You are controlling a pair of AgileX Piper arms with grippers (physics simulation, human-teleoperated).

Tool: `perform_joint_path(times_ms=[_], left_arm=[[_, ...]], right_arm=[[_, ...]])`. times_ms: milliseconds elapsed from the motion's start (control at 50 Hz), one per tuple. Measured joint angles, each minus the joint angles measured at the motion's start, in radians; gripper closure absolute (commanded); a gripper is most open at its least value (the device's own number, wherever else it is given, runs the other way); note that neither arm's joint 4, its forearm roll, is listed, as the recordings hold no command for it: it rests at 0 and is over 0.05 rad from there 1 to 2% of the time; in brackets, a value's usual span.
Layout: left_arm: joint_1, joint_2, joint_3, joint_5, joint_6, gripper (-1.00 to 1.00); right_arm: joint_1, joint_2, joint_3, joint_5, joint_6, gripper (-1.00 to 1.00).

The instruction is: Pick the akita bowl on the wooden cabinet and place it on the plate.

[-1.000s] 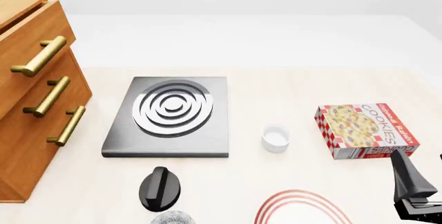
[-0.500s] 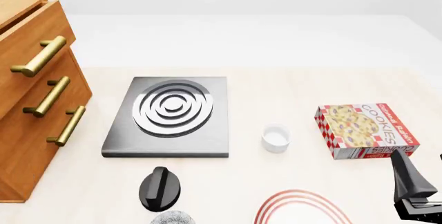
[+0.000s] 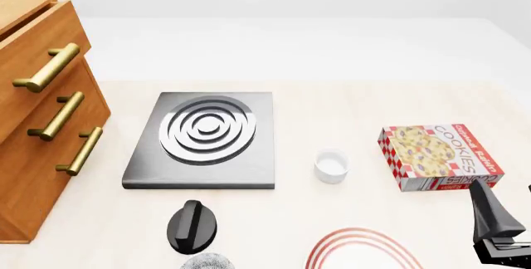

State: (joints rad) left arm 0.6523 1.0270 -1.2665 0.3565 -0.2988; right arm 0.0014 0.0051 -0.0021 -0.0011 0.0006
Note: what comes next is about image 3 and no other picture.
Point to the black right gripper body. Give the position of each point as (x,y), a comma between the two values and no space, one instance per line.
(506,250)

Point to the white plate with red rings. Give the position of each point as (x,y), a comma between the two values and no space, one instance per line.
(319,252)

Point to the patterned black-white bowl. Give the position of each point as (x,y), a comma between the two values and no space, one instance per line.
(207,262)

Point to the flat black stove plate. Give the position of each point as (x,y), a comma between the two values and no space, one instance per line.
(145,169)

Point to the wooden cabinet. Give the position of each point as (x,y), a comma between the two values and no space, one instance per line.
(21,5)

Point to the printed cookies box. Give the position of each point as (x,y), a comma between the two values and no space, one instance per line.
(431,152)

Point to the small white ramekin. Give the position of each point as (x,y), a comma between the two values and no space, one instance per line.
(331,166)

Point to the round black stove knob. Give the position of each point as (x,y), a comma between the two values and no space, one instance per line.
(191,228)

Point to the wooden drawer, pulled out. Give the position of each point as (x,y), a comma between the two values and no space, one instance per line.
(25,60)

